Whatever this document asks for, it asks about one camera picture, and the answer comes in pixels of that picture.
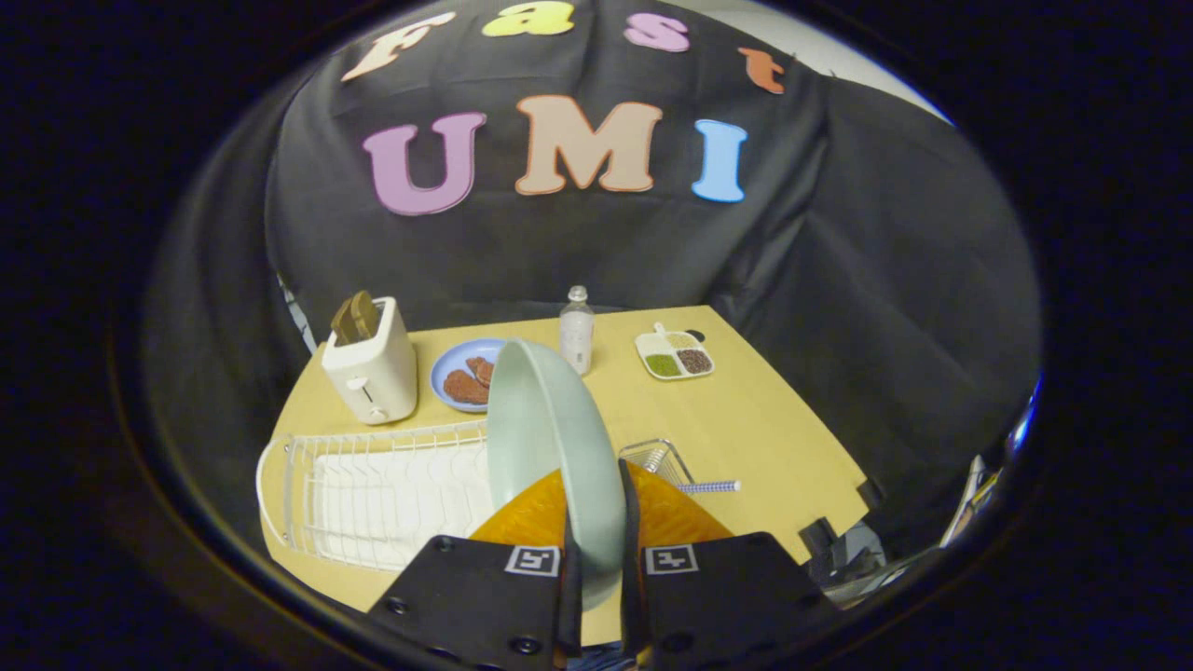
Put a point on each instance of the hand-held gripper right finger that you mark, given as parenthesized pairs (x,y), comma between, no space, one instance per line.
(634,578)

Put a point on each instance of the clear plastic bottle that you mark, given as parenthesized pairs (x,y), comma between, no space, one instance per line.
(576,334)

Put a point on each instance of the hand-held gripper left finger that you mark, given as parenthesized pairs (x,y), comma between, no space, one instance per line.
(569,596)

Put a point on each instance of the brown toast slice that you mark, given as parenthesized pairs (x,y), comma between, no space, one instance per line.
(356,317)

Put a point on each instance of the brown meat piece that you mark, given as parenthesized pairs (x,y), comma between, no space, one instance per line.
(481,368)
(464,387)

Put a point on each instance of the black backdrop cloth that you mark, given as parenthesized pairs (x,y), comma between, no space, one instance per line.
(596,242)

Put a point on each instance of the black table clamp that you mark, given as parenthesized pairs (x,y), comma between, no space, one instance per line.
(870,492)
(820,536)

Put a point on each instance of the white divided grain tray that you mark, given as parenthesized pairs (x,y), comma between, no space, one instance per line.
(675,354)

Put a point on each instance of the blue plate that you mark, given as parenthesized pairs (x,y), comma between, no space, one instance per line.
(457,373)

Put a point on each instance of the white toaster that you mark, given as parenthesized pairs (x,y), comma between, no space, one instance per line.
(373,368)

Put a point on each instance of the pale green plate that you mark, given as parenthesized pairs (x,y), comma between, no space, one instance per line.
(550,447)

